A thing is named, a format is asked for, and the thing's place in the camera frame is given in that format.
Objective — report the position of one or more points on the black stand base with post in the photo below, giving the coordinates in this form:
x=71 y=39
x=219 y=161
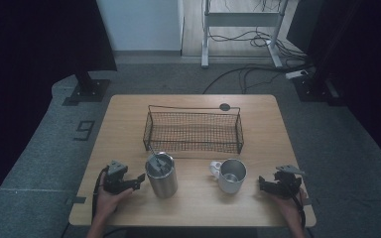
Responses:
x=314 y=89
x=89 y=91

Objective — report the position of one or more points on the white mug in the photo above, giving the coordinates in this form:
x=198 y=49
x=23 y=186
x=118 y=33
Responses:
x=229 y=185

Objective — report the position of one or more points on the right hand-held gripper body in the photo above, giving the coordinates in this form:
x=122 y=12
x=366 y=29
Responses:
x=286 y=185

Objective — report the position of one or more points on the black curtain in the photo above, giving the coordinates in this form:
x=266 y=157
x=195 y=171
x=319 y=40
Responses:
x=29 y=49
x=360 y=49

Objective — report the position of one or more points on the white metal desk frame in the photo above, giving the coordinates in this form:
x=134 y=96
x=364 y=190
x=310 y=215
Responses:
x=241 y=19

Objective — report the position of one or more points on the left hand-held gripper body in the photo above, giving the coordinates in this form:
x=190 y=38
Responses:
x=115 y=180

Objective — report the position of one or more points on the metal straw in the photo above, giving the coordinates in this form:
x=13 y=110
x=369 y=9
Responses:
x=152 y=151

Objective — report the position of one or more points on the black round table grommet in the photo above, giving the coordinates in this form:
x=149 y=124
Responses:
x=225 y=107

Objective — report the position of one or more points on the person's left hand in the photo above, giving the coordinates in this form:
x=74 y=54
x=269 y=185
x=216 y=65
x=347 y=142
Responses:
x=107 y=201

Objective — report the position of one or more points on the grey tape strip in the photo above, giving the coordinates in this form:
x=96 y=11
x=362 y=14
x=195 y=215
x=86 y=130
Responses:
x=76 y=200
x=307 y=201

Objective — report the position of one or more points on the white power strip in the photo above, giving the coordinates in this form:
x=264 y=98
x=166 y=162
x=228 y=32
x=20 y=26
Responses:
x=296 y=74

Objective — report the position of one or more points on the stainless steel tumbler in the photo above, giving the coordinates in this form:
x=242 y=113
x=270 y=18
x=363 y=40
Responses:
x=162 y=181

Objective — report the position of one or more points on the person's right hand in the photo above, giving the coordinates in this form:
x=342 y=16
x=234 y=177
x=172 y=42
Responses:
x=287 y=208

